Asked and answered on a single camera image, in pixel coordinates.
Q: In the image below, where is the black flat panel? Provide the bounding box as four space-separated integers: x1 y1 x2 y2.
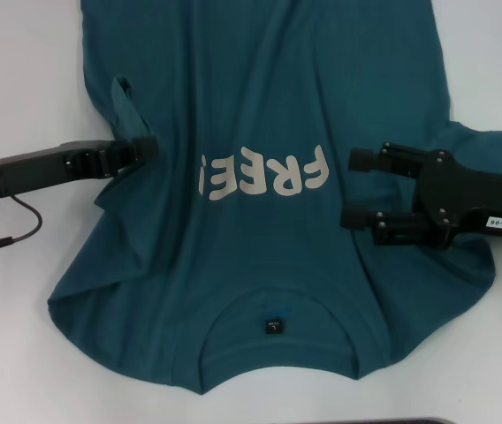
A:
374 418 455 424

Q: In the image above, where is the left arm cable with plug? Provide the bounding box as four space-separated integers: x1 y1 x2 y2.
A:
0 196 43 259

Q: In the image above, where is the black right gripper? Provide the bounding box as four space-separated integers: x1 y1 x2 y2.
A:
339 140 502 252

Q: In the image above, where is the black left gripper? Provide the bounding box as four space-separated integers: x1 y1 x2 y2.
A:
0 136 161 200

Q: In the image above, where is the teal t-shirt with FREE print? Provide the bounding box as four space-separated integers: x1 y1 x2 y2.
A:
46 0 502 384

